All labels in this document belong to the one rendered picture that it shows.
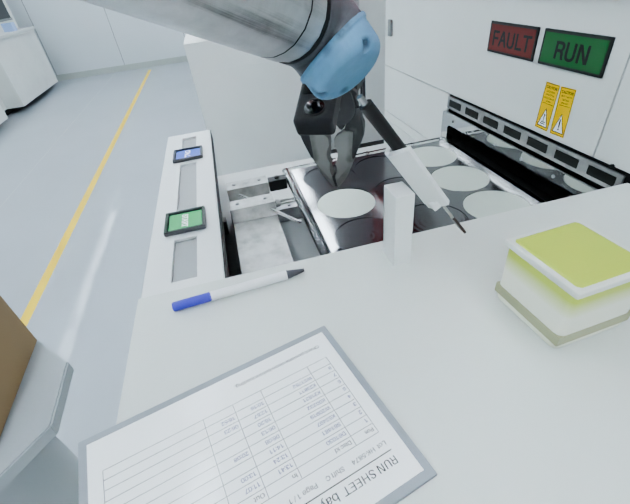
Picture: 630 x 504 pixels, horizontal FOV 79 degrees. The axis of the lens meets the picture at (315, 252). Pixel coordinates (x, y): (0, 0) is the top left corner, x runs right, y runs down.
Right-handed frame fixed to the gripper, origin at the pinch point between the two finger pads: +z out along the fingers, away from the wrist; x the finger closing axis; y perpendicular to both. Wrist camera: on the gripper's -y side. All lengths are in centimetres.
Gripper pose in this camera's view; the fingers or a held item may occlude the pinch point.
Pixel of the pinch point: (335, 180)
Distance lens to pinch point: 57.8
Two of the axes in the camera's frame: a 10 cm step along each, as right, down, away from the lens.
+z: 1.0, 7.9, 6.0
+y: 2.8, -6.0, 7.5
